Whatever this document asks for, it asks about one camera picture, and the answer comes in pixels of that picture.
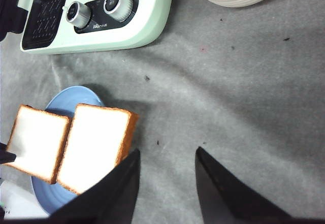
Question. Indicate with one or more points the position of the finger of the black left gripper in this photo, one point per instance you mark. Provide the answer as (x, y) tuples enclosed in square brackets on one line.
[(5, 156)]

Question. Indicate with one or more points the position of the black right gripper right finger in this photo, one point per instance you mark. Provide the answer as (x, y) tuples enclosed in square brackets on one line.
[(224, 198)]

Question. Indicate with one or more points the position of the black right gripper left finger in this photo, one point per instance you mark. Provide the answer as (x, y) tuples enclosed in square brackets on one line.
[(112, 200)]

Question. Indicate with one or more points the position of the toast bread slice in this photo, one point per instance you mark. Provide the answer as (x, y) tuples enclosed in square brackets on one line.
[(38, 139), (99, 139)]

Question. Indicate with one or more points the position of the mint green breakfast maker base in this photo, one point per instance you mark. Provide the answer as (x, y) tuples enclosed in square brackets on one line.
[(46, 30)]

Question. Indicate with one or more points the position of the blue round plate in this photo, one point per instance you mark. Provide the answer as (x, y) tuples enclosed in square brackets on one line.
[(51, 197)]

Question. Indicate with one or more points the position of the grey table cloth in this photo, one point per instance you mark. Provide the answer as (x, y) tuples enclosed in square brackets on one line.
[(245, 84)]

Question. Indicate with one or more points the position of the left silver control knob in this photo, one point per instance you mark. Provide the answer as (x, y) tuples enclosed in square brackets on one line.
[(78, 14)]

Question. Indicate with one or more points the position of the silver control knob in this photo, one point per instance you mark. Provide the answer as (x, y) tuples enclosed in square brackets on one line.
[(78, 14), (119, 10)]

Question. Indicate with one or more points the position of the right silver control knob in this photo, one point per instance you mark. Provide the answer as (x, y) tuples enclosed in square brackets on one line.
[(119, 10)]

